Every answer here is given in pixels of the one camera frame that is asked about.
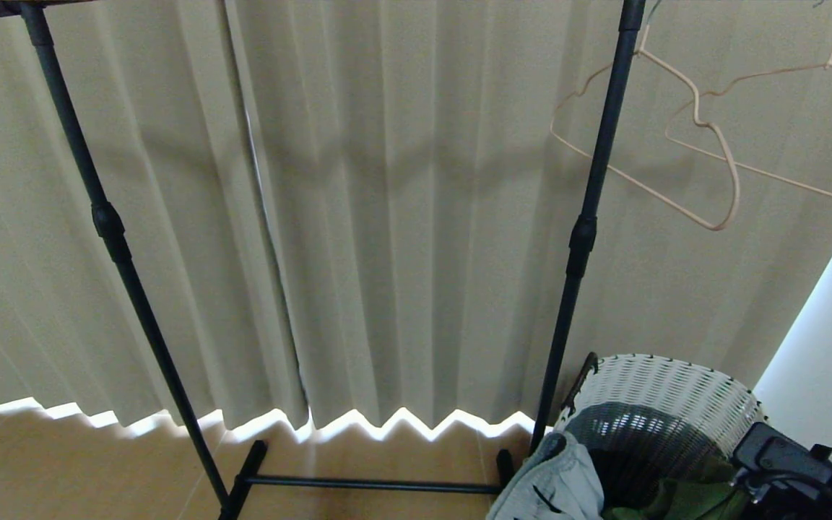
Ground beige curtain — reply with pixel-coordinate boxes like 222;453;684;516
0;0;832;434

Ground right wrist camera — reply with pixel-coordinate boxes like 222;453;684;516
731;422;832;499

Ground pink clothes hanger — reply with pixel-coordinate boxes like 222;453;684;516
665;0;832;214
550;25;740;232

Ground white laundry basket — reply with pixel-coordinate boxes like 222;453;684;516
553;352;767;520

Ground black clothes rack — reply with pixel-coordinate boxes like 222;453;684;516
0;0;649;520

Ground green long-sleeved shirt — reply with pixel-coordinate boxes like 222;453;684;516
604;455;749;520

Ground pale grey shorts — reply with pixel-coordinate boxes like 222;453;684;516
487;432;606;520

